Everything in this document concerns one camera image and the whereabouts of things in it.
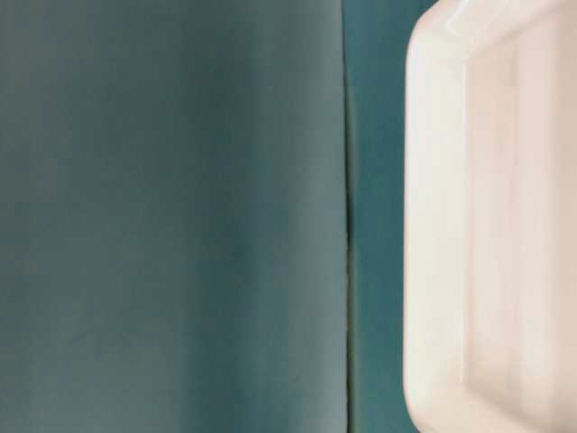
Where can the white plastic case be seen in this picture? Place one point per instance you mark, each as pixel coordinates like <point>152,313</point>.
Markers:
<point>490,218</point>

